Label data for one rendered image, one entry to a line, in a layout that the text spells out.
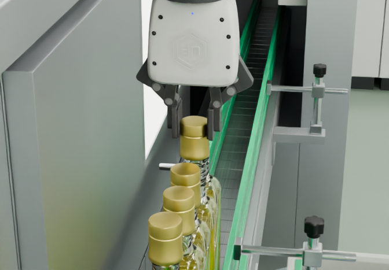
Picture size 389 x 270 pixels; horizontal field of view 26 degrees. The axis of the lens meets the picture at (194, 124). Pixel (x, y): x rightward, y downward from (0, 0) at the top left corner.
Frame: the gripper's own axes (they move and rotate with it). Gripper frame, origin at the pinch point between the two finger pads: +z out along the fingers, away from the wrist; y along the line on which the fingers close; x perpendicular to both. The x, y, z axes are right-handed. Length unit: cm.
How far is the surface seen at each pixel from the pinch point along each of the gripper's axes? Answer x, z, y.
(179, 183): -7.3, 4.7, -0.6
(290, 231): 96, 70, 9
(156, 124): 40.1, 18.5, -13.0
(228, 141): 64, 32, -3
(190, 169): -5.9, 3.6, 0.5
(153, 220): -17.7, 3.7, -1.3
